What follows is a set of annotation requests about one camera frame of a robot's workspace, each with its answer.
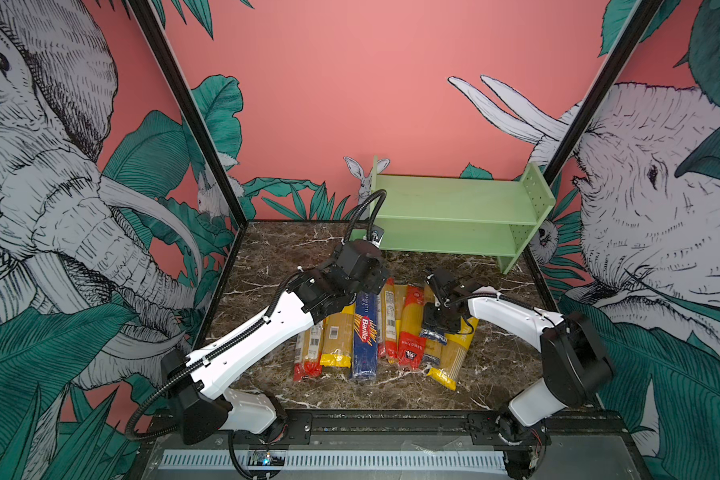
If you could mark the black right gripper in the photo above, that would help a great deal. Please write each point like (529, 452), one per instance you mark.
(428, 309)

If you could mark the yellow barcode spaghetti bag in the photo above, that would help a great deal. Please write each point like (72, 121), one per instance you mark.
(400, 293)

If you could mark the black corner frame post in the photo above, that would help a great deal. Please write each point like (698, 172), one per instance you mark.
(145, 15)
(636, 23)

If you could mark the black corner frame post right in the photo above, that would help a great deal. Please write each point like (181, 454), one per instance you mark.
(636, 23)

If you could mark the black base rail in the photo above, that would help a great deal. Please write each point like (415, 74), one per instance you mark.
(305, 426)

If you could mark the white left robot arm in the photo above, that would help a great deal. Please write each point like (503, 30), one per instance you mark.
(199, 395)

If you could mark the blue Barilla spaghetti pack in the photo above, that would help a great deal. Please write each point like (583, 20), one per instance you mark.
(365, 338)

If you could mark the red yellow spaghetti bag leftmost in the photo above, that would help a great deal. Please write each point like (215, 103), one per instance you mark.
(308, 351)

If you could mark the green metal shelf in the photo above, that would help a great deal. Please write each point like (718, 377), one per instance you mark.
(495, 218)

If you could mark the yellow spaghetti bag left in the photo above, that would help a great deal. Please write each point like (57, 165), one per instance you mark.
(338, 339)

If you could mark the white vented strip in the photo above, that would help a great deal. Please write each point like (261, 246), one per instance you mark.
(313, 460)

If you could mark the yellow Pastatime spaghetti bag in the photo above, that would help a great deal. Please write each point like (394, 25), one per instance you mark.
(453, 354)

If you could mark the blue Korean spaghetti bag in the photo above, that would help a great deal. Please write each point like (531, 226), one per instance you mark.
(435, 341)

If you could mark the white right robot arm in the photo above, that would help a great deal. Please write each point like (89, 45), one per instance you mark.
(575, 362)

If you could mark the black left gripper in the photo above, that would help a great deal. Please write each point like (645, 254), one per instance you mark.
(377, 280)

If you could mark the black corner frame post left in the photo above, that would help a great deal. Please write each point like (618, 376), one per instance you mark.
(145, 15)

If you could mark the red label spaghetti bag middle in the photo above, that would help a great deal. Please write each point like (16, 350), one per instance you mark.
(387, 323)

